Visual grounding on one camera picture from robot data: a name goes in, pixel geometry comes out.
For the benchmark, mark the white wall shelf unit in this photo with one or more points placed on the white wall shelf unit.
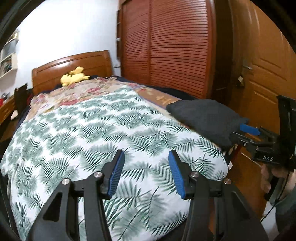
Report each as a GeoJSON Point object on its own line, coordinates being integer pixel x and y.
{"type": "Point", "coordinates": [8, 55]}

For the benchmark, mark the floral quilt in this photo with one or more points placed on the floral quilt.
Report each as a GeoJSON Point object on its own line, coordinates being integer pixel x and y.
{"type": "Point", "coordinates": [96, 87]}

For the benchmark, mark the wooden bed headboard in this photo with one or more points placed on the wooden bed headboard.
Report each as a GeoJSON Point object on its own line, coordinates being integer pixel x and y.
{"type": "Point", "coordinates": [47, 76]}

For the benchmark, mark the wooden room door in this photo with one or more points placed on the wooden room door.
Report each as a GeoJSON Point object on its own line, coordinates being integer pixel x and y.
{"type": "Point", "coordinates": [263, 66]}

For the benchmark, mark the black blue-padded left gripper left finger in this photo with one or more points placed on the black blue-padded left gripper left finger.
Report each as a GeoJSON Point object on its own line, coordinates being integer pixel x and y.
{"type": "Point", "coordinates": [58, 218]}

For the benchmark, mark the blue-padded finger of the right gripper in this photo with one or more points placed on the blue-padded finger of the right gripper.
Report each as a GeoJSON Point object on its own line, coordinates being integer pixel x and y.
{"type": "Point", "coordinates": [249, 129]}

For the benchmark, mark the wooden desk with cabinets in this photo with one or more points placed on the wooden desk with cabinets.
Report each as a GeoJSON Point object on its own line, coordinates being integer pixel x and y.
{"type": "Point", "coordinates": [7, 125]}

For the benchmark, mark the person's right hand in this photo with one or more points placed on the person's right hand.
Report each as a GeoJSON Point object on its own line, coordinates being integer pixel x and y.
{"type": "Point", "coordinates": [268, 172]}

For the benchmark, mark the yellow plush toy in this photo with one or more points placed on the yellow plush toy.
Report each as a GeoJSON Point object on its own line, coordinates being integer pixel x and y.
{"type": "Point", "coordinates": [74, 76]}

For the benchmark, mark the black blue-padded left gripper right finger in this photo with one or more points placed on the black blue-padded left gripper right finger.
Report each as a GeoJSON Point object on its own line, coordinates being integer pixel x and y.
{"type": "Point", "coordinates": [218, 210]}

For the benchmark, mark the fern print white blanket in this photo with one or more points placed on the fern print white blanket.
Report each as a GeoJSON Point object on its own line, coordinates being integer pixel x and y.
{"type": "Point", "coordinates": [74, 141]}

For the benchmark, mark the black jacket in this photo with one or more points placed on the black jacket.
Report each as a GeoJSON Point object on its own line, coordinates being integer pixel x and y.
{"type": "Point", "coordinates": [208, 118]}

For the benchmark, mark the wooden louvered wardrobe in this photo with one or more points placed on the wooden louvered wardrobe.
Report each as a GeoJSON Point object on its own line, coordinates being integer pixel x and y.
{"type": "Point", "coordinates": [185, 45]}

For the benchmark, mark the dark wooden chair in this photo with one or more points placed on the dark wooden chair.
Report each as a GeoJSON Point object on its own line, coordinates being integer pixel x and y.
{"type": "Point", "coordinates": [21, 101]}

